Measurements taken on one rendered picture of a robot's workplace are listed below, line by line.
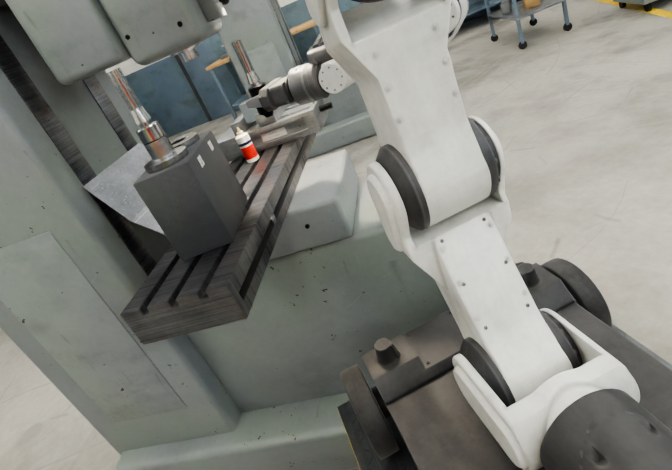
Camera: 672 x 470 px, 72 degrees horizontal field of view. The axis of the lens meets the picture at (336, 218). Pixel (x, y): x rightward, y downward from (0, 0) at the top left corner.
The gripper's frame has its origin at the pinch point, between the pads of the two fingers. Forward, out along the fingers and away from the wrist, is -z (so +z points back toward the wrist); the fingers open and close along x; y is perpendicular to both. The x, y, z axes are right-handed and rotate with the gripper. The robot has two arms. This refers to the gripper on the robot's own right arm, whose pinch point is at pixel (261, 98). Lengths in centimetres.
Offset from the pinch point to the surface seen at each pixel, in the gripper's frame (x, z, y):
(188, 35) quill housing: 8.1, -5.6, -19.6
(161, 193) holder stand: 40.3, -3.0, 3.5
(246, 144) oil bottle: -7.6, -16.8, 12.9
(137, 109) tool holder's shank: 34.8, -3.0, -11.6
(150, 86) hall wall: -526, -553, 28
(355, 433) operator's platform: 41, 12, 74
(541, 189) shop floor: -130, 49, 113
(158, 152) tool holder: 36.0, -2.6, -3.1
